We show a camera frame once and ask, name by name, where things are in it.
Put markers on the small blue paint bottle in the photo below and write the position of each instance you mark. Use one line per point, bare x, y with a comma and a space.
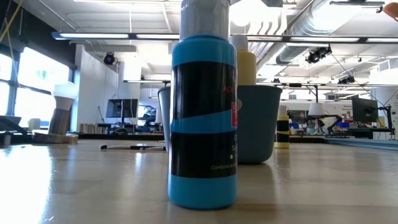
202, 93

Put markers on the teal plastic bin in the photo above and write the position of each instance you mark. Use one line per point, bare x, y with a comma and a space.
258, 124

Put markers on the large yellow paint bottle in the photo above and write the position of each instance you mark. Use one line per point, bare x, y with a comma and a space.
247, 68

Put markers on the small yellow paint bottle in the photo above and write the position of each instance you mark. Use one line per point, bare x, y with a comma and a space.
282, 127

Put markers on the black background robot arm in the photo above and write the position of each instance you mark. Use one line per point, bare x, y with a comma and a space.
326, 117

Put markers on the white background cup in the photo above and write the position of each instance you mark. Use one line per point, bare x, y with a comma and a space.
158, 115

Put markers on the black computer monitor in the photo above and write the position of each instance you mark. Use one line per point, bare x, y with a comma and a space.
116, 108
363, 109

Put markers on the black paintbrush silver ferrule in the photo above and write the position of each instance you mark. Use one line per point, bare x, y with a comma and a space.
104, 147

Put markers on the wooden slat rack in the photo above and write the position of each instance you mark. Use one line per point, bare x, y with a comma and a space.
91, 128

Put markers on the white background lampshade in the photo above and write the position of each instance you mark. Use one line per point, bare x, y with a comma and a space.
316, 109

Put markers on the black ceiling spotlight cluster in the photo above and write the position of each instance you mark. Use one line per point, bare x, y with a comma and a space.
346, 79
318, 53

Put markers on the blue background box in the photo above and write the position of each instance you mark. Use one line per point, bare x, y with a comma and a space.
343, 124

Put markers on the small white container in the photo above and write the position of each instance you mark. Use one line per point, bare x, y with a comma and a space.
34, 124

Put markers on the black background desk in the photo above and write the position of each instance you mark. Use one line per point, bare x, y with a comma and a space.
367, 132

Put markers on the black ceiling fixture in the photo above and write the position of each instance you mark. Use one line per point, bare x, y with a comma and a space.
357, 2

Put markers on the black ceiling camera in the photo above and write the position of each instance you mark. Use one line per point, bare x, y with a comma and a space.
109, 58

